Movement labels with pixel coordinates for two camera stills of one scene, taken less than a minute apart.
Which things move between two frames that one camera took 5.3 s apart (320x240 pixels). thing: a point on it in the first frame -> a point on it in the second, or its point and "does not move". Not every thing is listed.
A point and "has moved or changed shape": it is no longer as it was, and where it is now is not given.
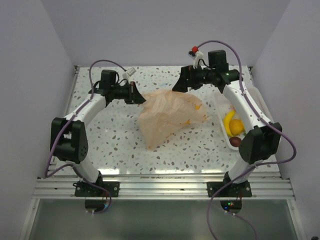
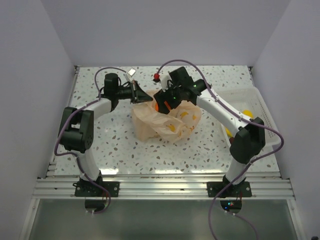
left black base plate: [83, 190] does not move
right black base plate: [242, 189] does not move
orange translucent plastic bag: [162, 113] has moved or changed shape
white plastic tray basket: [224, 106] does not move
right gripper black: [188, 72] -> [161, 97]
